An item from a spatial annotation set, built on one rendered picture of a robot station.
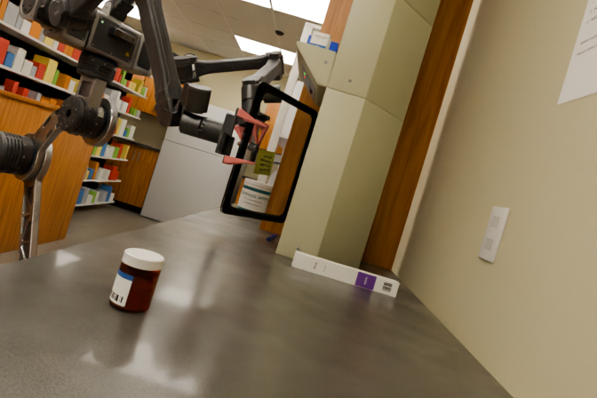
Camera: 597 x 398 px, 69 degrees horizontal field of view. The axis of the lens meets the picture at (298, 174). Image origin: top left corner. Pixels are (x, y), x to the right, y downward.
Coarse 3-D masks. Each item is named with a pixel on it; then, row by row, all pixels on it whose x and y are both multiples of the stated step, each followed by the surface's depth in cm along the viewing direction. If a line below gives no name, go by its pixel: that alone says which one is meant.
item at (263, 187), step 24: (264, 96) 126; (264, 120) 128; (288, 120) 137; (240, 144) 124; (264, 144) 131; (288, 144) 139; (264, 168) 133; (288, 168) 142; (240, 192) 128; (264, 192) 136; (288, 192) 145
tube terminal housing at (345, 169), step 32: (384, 0) 117; (352, 32) 117; (384, 32) 117; (416, 32) 126; (352, 64) 117; (384, 64) 119; (416, 64) 129; (352, 96) 117; (384, 96) 122; (320, 128) 117; (352, 128) 117; (384, 128) 125; (320, 160) 117; (352, 160) 118; (384, 160) 128; (320, 192) 117; (352, 192) 121; (288, 224) 117; (320, 224) 116; (352, 224) 124; (288, 256) 116; (320, 256) 117; (352, 256) 127
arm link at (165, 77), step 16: (144, 0) 111; (160, 0) 114; (144, 16) 112; (160, 16) 112; (144, 32) 113; (160, 32) 111; (160, 48) 110; (160, 64) 110; (160, 80) 110; (176, 80) 112; (160, 96) 110; (176, 96) 111
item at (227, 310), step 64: (64, 256) 63; (192, 256) 86; (256, 256) 105; (0, 320) 40; (64, 320) 44; (128, 320) 48; (192, 320) 54; (256, 320) 61; (320, 320) 70; (384, 320) 82; (0, 384) 31; (64, 384) 34; (128, 384) 36; (192, 384) 39; (256, 384) 43; (320, 384) 47; (384, 384) 53; (448, 384) 59
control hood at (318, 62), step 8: (304, 48) 118; (312, 48) 118; (320, 48) 117; (304, 56) 118; (312, 56) 117; (320, 56) 117; (328, 56) 117; (304, 64) 123; (312, 64) 117; (320, 64) 117; (328, 64) 117; (312, 72) 118; (320, 72) 117; (328, 72) 117; (312, 80) 124; (320, 80) 117; (328, 80) 118; (320, 88) 121; (320, 96) 132; (320, 104) 144
